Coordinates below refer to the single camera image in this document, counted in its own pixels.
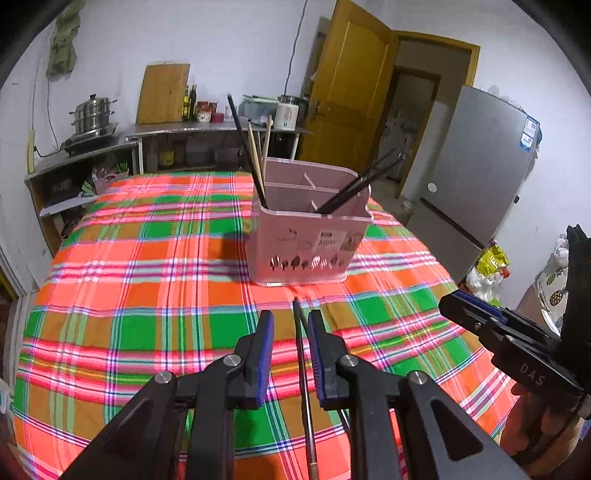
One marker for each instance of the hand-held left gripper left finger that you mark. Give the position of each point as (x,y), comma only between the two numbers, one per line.
(264,350)

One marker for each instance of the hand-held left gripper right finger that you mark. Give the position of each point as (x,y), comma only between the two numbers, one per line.
(316,355)

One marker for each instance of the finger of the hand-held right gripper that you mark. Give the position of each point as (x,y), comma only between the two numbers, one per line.
(461,311)
(480,304)

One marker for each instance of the black chopstick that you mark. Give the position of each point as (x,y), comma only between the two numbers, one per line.
(369,182)
(344,420)
(302,369)
(364,177)
(244,136)
(351,191)

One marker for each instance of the pink plastic chopstick basket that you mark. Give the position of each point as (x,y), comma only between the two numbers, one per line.
(277,240)

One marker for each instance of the wooden chopstick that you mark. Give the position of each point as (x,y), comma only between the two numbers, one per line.
(257,161)

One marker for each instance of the cream chopstick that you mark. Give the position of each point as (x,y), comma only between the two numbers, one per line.
(267,143)

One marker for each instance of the person's right hand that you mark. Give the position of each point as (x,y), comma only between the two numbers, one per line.
(531,434)

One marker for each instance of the white plastic bag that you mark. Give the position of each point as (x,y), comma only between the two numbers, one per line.
(480,286)

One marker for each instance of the yellow snack bag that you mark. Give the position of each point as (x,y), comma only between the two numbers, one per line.
(491,261)

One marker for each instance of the pineapple print cloth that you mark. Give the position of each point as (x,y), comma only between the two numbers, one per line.
(551,281)

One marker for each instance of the grey refrigerator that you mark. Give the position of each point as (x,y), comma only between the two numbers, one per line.
(475,184)

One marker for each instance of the plaid tablecloth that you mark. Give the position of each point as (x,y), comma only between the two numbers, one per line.
(138,300)

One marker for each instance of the small pink basket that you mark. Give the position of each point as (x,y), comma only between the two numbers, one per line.
(104,184)

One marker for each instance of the stainless steel table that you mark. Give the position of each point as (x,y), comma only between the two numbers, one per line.
(184,130)

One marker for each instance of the white electric kettle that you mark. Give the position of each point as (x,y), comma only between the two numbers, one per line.
(288,115)

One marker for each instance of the clear plastic box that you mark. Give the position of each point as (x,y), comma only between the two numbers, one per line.
(256,110)

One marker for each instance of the red lidded jar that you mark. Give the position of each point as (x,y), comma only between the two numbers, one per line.
(203,113)

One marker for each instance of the yellow wooden door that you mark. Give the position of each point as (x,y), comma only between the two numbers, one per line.
(351,92)

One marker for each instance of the yellow oil bottle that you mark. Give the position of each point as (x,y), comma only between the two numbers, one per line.
(186,108)

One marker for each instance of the dark sauce bottle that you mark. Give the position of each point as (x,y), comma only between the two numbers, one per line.
(193,104)

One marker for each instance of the black induction cooker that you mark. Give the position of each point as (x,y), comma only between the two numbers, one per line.
(90,142)

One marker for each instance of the low wooden cabinet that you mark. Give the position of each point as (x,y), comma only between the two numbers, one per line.
(69,159)

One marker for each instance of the wooden cutting board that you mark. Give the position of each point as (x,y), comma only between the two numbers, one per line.
(164,94)

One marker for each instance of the steel steamer pot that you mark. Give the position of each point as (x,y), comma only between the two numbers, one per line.
(92,117)

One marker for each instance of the yellowed power strip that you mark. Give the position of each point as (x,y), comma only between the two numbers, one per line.
(31,152)

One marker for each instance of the green hanging cloth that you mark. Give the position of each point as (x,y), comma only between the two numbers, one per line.
(62,46)

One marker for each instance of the yellow door frame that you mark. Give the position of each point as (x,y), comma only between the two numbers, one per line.
(438,40)

